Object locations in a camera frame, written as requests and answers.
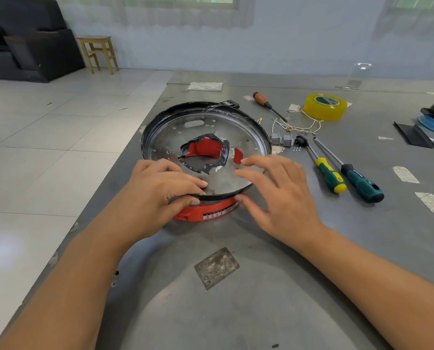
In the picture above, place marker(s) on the person's left forearm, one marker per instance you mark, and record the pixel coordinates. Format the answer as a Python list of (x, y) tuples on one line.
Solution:
[(64, 287)]

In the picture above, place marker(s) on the black armchair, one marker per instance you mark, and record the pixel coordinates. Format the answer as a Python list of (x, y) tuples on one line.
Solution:
[(31, 36)]

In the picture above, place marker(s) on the white paper sheet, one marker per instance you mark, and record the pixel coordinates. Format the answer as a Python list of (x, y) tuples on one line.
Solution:
[(205, 86)]

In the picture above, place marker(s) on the black bit set case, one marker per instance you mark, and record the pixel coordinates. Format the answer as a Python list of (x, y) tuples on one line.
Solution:
[(229, 103)]

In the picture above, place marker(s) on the dark green black screwdriver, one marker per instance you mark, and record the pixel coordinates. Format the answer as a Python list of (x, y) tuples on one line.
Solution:
[(364, 187)]

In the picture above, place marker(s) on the grey relay block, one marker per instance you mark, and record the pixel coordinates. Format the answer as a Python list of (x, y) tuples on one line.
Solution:
[(287, 140), (276, 139)]

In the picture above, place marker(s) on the wide sheer curtain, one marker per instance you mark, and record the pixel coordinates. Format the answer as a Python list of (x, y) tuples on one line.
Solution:
[(147, 18)]

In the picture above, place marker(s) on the narrow sheer curtain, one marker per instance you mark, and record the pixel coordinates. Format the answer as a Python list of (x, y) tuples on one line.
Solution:
[(406, 21)]

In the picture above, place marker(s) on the person's right hand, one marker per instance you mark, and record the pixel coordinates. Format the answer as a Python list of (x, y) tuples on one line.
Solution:
[(289, 207)]

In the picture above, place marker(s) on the person's left hand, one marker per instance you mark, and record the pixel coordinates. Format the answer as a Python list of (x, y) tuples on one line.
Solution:
[(147, 204)]

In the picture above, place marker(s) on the clear acrylic stand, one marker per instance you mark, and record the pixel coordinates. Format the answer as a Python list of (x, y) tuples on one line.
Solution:
[(353, 83)]

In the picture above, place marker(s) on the person's right forearm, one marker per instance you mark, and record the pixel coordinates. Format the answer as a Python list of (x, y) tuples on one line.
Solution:
[(377, 287)]

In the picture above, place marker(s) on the small black plug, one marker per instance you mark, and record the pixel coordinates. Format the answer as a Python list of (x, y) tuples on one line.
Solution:
[(300, 141)]

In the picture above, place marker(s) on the wooden stool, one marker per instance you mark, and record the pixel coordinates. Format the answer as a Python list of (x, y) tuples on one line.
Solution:
[(95, 40)]

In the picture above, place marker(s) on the narrow window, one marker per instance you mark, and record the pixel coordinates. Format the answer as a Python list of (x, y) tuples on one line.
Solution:
[(421, 0)]

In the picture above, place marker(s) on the black flat plate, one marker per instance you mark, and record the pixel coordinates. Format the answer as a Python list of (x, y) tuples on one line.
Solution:
[(413, 135)]

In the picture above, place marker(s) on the black metal round plate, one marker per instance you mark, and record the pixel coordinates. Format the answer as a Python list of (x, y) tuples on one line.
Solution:
[(166, 142)]

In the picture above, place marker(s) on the yellow tape roll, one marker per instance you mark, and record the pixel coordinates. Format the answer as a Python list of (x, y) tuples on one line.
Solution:
[(324, 112)]

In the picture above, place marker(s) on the small white card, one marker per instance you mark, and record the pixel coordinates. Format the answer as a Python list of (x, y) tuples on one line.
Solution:
[(295, 107)]

